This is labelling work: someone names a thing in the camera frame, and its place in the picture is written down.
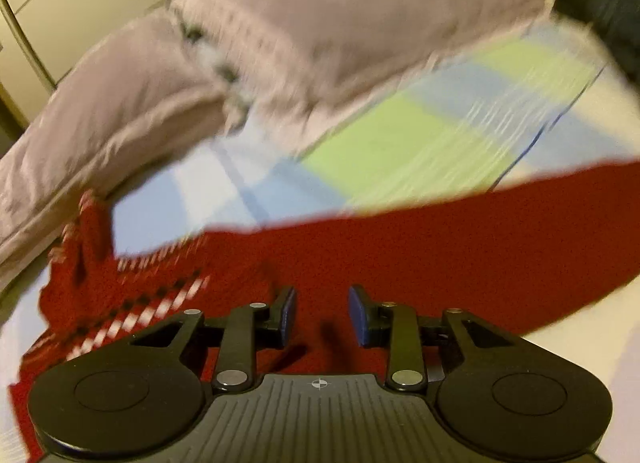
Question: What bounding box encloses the red patterned knit sweater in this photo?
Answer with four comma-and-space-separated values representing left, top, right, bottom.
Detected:
10, 163, 639, 461

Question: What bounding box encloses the dark clothes pile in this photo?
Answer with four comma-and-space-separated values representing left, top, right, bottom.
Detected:
554, 0, 639, 84

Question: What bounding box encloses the mauve pillow far side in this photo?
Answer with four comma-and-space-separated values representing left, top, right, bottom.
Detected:
1, 10, 229, 277

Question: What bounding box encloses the mauve pillow near headboard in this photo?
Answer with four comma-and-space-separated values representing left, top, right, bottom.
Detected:
172, 0, 550, 154

